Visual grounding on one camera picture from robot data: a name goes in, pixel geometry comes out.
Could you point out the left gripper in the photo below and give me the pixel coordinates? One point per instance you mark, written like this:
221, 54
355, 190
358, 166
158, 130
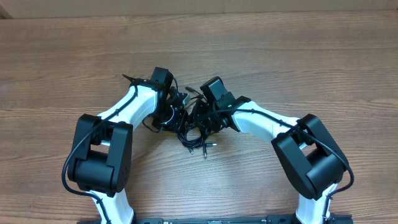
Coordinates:
175, 116

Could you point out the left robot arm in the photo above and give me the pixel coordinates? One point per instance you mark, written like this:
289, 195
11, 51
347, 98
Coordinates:
99, 163

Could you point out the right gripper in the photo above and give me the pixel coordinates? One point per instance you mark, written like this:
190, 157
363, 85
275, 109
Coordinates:
200, 115

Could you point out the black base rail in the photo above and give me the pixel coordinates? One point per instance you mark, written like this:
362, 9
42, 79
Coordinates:
214, 221

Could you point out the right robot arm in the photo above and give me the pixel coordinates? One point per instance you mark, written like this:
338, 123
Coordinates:
311, 159

